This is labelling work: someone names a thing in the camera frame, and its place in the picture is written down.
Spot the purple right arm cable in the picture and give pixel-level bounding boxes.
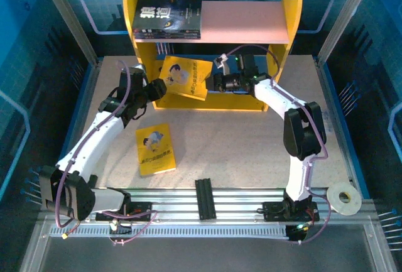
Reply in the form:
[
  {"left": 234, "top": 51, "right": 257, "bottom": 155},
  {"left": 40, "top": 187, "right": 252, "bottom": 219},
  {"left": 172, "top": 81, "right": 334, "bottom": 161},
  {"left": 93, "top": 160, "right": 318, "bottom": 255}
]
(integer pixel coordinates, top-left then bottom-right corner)
[{"left": 224, "top": 45, "right": 330, "bottom": 246}]

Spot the yellow paperback book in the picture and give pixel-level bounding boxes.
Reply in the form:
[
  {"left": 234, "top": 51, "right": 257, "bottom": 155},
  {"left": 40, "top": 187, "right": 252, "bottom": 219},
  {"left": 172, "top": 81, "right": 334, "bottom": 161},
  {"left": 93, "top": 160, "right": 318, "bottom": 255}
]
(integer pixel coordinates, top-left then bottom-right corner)
[
  {"left": 135, "top": 122, "right": 177, "bottom": 177},
  {"left": 158, "top": 54, "right": 215, "bottom": 101}
]

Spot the yellow pink blue bookshelf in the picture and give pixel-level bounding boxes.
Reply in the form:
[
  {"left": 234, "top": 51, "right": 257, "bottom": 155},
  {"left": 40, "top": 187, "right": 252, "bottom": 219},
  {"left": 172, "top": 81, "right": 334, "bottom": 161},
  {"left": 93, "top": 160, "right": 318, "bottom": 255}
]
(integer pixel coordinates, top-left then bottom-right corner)
[{"left": 122, "top": 0, "right": 304, "bottom": 112}]

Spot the aluminium rail base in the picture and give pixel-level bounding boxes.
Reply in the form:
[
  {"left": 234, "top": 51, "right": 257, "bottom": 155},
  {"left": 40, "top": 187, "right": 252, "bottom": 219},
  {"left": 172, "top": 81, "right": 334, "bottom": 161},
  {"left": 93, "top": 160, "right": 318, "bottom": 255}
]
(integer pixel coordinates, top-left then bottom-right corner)
[{"left": 40, "top": 187, "right": 378, "bottom": 240}]

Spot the white slotted cable duct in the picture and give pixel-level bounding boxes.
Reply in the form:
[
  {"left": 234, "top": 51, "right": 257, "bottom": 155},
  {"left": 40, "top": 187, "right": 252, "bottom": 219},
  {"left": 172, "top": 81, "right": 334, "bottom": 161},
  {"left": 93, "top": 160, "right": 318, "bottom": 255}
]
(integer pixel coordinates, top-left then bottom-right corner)
[{"left": 49, "top": 225, "right": 290, "bottom": 239}]

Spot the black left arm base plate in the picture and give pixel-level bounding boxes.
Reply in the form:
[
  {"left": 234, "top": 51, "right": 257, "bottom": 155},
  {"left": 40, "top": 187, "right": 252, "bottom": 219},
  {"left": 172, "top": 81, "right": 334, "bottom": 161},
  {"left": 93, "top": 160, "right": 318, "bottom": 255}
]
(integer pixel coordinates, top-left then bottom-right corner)
[{"left": 95, "top": 202, "right": 154, "bottom": 222}]

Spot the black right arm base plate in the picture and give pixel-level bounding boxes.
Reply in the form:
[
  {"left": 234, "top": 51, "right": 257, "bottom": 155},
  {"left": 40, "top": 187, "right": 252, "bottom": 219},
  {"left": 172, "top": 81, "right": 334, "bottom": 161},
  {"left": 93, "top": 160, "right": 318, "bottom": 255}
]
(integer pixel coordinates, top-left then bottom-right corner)
[{"left": 262, "top": 200, "right": 320, "bottom": 222}]

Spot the black wolf cover book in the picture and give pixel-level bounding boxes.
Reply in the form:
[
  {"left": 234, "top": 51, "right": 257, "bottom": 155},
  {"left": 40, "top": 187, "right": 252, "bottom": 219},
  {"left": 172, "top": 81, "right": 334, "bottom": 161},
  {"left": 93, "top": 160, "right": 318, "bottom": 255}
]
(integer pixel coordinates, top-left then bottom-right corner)
[{"left": 132, "top": 0, "right": 203, "bottom": 33}]

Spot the aluminium frame post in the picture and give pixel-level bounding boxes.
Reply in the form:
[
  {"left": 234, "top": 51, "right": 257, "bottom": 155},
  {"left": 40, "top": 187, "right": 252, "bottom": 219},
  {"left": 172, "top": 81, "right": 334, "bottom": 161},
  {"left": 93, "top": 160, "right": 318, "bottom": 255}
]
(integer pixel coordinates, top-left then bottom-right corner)
[
  {"left": 316, "top": 0, "right": 378, "bottom": 65},
  {"left": 33, "top": 0, "right": 99, "bottom": 65}
]

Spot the yellow wire connector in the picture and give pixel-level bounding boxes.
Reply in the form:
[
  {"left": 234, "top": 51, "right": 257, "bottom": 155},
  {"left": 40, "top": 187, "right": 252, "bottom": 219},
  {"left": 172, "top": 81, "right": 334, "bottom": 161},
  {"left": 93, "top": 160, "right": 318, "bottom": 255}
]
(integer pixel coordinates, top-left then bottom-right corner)
[{"left": 61, "top": 218, "right": 81, "bottom": 241}]

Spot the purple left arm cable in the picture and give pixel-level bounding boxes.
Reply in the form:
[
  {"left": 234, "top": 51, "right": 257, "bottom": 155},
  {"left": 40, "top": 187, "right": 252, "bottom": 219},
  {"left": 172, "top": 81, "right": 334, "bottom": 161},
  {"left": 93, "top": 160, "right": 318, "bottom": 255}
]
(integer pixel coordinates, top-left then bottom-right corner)
[{"left": 55, "top": 60, "right": 132, "bottom": 228}]

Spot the black rail bracket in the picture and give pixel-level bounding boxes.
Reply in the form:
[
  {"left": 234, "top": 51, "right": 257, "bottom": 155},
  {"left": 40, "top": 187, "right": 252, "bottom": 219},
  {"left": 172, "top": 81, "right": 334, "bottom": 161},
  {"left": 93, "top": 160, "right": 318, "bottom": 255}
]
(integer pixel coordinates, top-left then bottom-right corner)
[{"left": 195, "top": 178, "right": 217, "bottom": 221}]

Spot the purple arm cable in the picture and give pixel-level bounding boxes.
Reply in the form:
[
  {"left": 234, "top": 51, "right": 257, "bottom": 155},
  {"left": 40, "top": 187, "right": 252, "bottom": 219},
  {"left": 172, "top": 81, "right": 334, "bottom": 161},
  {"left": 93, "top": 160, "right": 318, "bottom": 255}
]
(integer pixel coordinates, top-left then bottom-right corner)
[
  {"left": 224, "top": 45, "right": 330, "bottom": 246},
  {"left": 55, "top": 60, "right": 132, "bottom": 228}
]

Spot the white tape roll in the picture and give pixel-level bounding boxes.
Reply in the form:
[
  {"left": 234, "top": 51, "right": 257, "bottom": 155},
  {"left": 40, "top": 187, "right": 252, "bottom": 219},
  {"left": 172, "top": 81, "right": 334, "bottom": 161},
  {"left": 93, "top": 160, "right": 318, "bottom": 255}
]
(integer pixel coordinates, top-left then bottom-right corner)
[{"left": 325, "top": 183, "right": 362, "bottom": 217}]

